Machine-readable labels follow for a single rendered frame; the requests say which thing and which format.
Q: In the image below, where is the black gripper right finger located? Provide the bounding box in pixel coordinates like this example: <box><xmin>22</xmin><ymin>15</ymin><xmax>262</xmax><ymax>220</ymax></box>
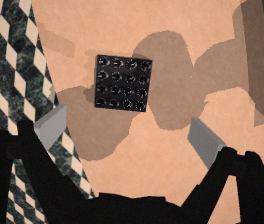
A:
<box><xmin>165</xmin><ymin>117</ymin><xmax>264</xmax><ymax>224</ymax></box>

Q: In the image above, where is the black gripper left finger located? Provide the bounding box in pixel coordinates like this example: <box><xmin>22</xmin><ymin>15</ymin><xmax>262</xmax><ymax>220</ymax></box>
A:
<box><xmin>0</xmin><ymin>104</ymin><xmax>111</xmax><ymax>224</ymax></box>

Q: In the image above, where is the black square knob box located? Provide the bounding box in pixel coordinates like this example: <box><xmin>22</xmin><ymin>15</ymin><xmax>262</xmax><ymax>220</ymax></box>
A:
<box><xmin>94</xmin><ymin>54</ymin><xmax>153</xmax><ymax>112</ymax></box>

